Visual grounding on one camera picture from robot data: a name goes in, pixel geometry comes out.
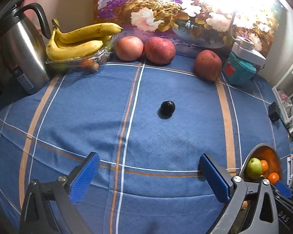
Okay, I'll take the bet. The yellow banana bunch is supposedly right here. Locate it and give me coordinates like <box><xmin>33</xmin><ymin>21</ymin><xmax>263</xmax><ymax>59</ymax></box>
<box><xmin>46</xmin><ymin>19</ymin><xmax>123</xmax><ymax>61</ymax></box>

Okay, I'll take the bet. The dark plum far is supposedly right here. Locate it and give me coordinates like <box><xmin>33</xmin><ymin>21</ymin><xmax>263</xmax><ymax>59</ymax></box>
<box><xmin>160</xmin><ymin>100</ymin><xmax>176</xmax><ymax>116</ymax></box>

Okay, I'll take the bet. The orange mandarin top middle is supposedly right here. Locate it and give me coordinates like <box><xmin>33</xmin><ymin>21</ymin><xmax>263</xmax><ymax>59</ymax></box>
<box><xmin>260</xmin><ymin>160</ymin><xmax>269</xmax><ymax>175</ymax></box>

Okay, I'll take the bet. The clear plastic fruit tray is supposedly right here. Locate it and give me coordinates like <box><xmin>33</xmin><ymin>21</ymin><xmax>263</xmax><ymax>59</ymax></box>
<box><xmin>46</xmin><ymin>36</ymin><xmax>117</xmax><ymax>74</ymax></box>

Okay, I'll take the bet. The dark red apple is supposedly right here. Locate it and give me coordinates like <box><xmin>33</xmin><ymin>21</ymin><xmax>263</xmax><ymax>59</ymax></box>
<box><xmin>194</xmin><ymin>50</ymin><xmax>222</xmax><ymax>81</ymax></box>

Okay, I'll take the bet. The orange mandarin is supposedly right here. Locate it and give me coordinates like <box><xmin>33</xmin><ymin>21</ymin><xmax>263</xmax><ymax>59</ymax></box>
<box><xmin>267</xmin><ymin>172</ymin><xmax>280</xmax><ymax>185</ymax></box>
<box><xmin>260</xmin><ymin>160</ymin><xmax>269</xmax><ymax>175</ymax></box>

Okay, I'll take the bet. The red apple middle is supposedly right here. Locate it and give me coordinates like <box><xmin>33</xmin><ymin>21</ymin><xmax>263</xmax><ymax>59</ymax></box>
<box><xmin>144</xmin><ymin>37</ymin><xmax>176</xmax><ymax>65</ymax></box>

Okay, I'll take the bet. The brown kiwi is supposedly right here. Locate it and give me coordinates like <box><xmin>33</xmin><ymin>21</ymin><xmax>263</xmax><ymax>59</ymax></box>
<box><xmin>240</xmin><ymin>200</ymin><xmax>251</xmax><ymax>210</ymax></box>

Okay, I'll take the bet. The black power cable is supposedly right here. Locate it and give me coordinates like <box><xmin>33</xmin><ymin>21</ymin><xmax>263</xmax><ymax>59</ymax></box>
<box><xmin>278</xmin><ymin>118</ymin><xmax>292</xmax><ymax>136</ymax></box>

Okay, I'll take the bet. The white phone stand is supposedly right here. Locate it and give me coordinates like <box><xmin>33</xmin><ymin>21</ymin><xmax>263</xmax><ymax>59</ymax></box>
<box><xmin>286</xmin><ymin>156</ymin><xmax>293</xmax><ymax>186</ymax></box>

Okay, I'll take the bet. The teal plastic basket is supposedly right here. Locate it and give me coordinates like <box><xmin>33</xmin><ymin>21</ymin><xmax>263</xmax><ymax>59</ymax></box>
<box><xmin>222</xmin><ymin>51</ymin><xmax>257</xmax><ymax>86</ymax></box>

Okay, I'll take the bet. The white desk lamp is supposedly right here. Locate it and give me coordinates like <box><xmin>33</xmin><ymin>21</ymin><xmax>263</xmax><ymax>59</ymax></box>
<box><xmin>228</xmin><ymin>11</ymin><xmax>266</xmax><ymax>70</ymax></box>

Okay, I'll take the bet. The stainless steel bowl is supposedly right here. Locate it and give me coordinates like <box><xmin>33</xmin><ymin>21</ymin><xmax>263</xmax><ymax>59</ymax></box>
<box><xmin>230</xmin><ymin>143</ymin><xmax>283</xmax><ymax>234</ymax></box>

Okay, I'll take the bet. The pink apple left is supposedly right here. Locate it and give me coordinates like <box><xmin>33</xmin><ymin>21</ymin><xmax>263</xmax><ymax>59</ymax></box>
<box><xmin>115</xmin><ymin>36</ymin><xmax>144</xmax><ymax>61</ymax></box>

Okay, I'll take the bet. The orange mandarin right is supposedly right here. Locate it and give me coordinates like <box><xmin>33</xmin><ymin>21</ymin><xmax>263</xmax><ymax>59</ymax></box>
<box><xmin>267</xmin><ymin>172</ymin><xmax>280</xmax><ymax>185</ymax></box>

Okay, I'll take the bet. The steel thermos kettle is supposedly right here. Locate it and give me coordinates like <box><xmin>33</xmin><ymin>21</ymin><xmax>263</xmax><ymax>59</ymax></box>
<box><xmin>0</xmin><ymin>3</ymin><xmax>51</xmax><ymax>95</ymax></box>

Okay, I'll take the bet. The white shelf rack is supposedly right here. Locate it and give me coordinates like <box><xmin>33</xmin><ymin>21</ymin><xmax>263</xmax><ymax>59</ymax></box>
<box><xmin>271</xmin><ymin>32</ymin><xmax>293</xmax><ymax>135</ymax></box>

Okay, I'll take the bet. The blue plaid tablecloth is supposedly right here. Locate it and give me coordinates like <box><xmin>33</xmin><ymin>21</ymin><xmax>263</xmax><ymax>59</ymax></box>
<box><xmin>0</xmin><ymin>56</ymin><xmax>289</xmax><ymax>233</ymax></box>

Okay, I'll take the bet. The pink plastic bag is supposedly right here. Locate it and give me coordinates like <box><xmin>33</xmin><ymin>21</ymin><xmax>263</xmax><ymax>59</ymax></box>
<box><xmin>277</xmin><ymin>90</ymin><xmax>293</xmax><ymax>121</ymax></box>

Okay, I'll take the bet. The large green apple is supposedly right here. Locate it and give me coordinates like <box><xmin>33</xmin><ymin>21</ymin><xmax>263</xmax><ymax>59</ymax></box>
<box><xmin>246</xmin><ymin>157</ymin><xmax>262</xmax><ymax>180</ymax></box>

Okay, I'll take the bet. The black power adapter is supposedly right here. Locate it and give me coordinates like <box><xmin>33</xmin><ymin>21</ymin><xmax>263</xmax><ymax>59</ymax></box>
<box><xmin>268</xmin><ymin>102</ymin><xmax>280</xmax><ymax>123</ymax></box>

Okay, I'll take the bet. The floral painting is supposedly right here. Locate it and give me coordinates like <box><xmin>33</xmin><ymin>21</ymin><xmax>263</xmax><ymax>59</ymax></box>
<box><xmin>94</xmin><ymin>0</ymin><xmax>283</xmax><ymax>56</ymax></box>

